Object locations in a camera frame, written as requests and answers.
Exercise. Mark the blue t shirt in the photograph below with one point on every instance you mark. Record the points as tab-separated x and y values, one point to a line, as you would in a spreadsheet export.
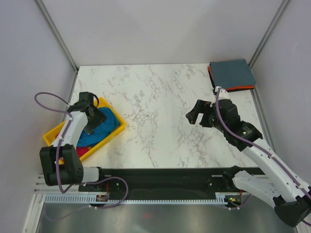
105	129

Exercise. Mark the left aluminium corner post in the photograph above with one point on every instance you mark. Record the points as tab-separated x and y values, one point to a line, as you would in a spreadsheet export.
54	30

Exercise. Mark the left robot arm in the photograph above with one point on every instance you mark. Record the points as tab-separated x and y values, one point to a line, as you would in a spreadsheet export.
60	161

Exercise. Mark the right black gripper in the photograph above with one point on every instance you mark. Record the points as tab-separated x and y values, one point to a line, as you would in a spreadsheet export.
202	107

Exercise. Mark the red t shirt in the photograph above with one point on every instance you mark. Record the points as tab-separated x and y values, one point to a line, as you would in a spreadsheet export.
84	144

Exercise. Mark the folded orange shirt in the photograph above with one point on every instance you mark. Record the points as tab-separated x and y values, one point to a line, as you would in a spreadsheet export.
209	68

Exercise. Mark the folded grey blue shirt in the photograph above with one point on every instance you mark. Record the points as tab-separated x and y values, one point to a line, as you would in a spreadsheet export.
232	73

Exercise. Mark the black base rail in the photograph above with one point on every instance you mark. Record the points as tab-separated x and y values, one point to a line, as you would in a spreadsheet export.
158	184

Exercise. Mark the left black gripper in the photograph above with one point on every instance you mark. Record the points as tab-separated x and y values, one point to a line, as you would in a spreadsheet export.
100	118

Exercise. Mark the yellow plastic bin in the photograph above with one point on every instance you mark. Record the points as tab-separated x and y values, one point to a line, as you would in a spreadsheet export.
118	130

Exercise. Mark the aluminium corner post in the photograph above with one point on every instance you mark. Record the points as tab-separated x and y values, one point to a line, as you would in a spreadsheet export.
54	30
272	25

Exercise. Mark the right aluminium corner post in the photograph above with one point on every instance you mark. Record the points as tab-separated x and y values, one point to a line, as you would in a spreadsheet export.
272	25

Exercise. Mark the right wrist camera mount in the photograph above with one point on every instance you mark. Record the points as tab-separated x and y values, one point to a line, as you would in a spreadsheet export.
221	94

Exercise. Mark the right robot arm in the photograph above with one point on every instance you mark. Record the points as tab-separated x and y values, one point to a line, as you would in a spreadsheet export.
288	194

